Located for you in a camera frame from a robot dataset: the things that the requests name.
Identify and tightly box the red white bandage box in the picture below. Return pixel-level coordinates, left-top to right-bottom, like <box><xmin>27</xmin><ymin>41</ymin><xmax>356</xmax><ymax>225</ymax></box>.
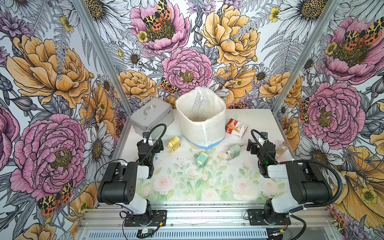
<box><xmin>225</xmin><ymin>119</ymin><xmax>248</xmax><ymax>139</ymax></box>

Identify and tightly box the pink pencil sharpener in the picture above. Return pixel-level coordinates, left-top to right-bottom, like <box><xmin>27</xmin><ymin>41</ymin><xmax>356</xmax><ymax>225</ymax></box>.
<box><xmin>276</xmin><ymin>156</ymin><xmax>287</xmax><ymax>163</ymax></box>

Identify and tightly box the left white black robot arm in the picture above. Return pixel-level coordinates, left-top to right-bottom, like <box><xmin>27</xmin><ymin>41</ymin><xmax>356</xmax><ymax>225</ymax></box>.
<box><xmin>97</xmin><ymin>124</ymin><xmax>167</xmax><ymax>226</ymax></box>

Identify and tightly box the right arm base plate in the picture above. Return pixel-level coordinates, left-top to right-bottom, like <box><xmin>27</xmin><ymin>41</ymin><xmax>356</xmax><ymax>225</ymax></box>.
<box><xmin>246</xmin><ymin>209</ymin><xmax>291</xmax><ymax>226</ymax></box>

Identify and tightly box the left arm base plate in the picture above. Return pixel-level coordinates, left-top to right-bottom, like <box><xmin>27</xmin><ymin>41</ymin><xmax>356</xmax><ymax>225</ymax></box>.
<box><xmin>123</xmin><ymin>210</ymin><xmax>168</xmax><ymax>228</ymax></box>

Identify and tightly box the yellow pencil sharpener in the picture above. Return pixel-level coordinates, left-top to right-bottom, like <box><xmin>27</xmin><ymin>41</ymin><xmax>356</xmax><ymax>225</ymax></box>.
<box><xmin>168</xmin><ymin>136</ymin><xmax>181</xmax><ymax>154</ymax></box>

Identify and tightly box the grey-green pencil sharpener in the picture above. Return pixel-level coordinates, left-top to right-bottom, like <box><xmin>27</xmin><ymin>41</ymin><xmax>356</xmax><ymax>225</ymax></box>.
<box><xmin>226</xmin><ymin>144</ymin><xmax>244</xmax><ymax>160</ymax></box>

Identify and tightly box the white lined trash bin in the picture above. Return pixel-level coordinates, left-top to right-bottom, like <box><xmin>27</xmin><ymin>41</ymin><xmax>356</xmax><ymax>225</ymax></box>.
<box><xmin>176</xmin><ymin>87</ymin><xmax>226</xmax><ymax>150</ymax></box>

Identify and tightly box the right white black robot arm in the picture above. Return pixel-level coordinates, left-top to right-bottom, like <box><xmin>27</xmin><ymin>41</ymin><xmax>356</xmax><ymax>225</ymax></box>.
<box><xmin>247</xmin><ymin>129</ymin><xmax>344</xmax><ymax>225</ymax></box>

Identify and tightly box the silver aluminium case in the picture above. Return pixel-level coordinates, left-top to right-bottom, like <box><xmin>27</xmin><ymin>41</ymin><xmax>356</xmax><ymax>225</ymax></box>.
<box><xmin>130</xmin><ymin>98</ymin><xmax>174</xmax><ymax>135</ymax></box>

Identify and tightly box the small glass jar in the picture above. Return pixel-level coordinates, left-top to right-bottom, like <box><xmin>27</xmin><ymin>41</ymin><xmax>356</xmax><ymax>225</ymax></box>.
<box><xmin>276</xmin><ymin>142</ymin><xmax>289</xmax><ymax>156</ymax></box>

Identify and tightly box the teal square pencil sharpener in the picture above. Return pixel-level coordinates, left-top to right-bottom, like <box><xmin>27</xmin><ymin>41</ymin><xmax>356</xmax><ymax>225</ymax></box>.
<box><xmin>196</xmin><ymin>152</ymin><xmax>209</xmax><ymax>168</ymax></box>

